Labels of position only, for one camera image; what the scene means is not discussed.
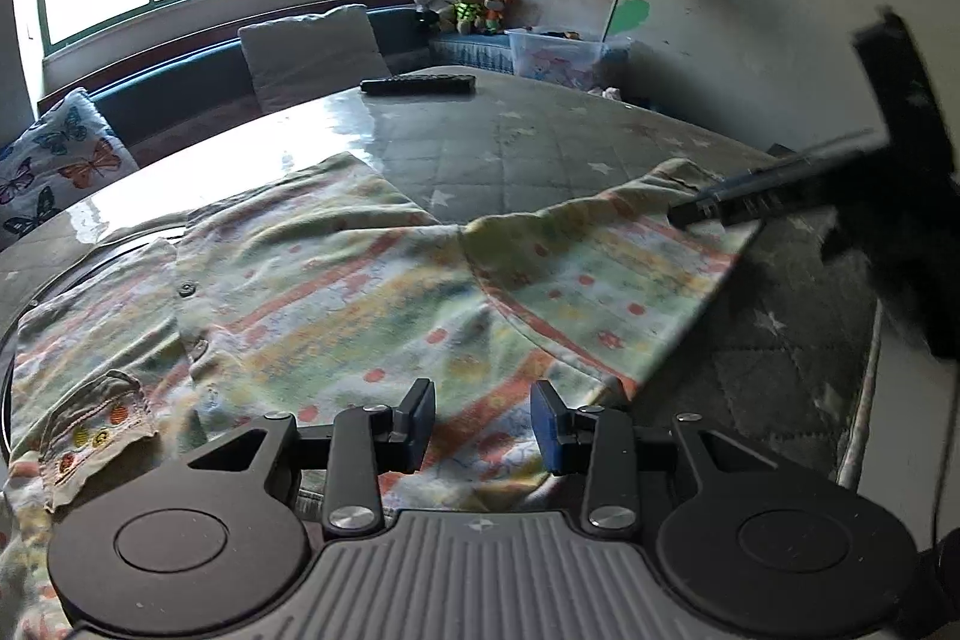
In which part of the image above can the black remote control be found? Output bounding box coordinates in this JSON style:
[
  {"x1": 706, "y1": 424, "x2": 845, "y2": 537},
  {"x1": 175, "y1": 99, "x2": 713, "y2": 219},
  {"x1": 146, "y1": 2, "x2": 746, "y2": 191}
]
[{"x1": 360, "y1": 74, "x2": 477, "y2": 97}]

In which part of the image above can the blue corner sofa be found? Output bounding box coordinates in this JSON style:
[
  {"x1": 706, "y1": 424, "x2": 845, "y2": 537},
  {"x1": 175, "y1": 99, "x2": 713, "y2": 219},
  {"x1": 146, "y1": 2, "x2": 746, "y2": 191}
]
[{"x1": 37, "y1": 2, "x2": 638, "y2": 161}]

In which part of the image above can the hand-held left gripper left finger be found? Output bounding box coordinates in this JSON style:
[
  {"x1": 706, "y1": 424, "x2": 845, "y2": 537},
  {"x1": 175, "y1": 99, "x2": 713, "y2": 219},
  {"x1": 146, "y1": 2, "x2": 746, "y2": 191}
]
[{"x1": 184, "y1": 377, "x2": 437, "y2": 534}]

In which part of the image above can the striped pastel children's garment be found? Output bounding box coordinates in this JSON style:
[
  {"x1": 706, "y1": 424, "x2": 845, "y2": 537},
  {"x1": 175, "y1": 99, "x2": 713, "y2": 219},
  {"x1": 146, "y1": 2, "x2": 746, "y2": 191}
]
[{"x1": 0, "y1": 151, "x2": 762, "y2": 640}]

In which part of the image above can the grey cushion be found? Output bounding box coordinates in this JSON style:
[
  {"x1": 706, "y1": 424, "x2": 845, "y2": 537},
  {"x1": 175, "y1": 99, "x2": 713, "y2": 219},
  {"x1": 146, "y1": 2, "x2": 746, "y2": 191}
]
[{"x1": 238, "y1": 5, "x2": 391, "y2": 112}]

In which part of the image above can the butterfly print cushion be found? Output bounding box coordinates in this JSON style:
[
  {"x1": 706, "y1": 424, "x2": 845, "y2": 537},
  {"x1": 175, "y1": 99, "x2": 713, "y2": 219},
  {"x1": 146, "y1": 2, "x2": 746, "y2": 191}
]
[{"x1": 0, "y1": 87, "x2": 140, "y2": 251}]

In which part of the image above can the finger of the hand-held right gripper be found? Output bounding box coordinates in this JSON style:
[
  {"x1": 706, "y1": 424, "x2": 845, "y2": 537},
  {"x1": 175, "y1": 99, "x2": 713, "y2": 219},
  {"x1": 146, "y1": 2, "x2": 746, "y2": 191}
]
[{"x1": 666, "y1": 131, "x2": 892, "y2": 230}]

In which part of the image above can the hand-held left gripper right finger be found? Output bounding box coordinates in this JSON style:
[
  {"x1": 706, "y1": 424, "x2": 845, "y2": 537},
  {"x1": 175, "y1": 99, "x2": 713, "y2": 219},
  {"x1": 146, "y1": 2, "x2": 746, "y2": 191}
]
[{"x1": 530, "y1": 380, "x2": 788, "y2": 532}]

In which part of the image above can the brown plush bear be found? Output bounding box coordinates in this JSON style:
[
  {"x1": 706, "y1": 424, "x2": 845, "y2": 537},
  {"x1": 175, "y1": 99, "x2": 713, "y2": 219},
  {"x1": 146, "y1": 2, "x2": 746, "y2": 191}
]
[{"x1": 450, "y1": 0, "x2": 488, "y2": 35}]

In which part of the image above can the grey quilted star table cover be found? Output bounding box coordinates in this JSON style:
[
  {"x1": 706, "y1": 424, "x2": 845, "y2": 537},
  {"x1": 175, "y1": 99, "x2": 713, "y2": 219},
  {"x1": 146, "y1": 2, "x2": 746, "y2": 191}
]
[{"x1": 0, "y1": 64, "x2": 886, "y2": 491}]

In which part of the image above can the clear plastic storage box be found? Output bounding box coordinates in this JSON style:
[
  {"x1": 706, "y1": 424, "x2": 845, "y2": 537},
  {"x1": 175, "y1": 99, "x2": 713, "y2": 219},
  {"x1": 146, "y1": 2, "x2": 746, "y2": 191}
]
[{"x1": 506, "y1": 26, "x2": 631, "y2": 86}]

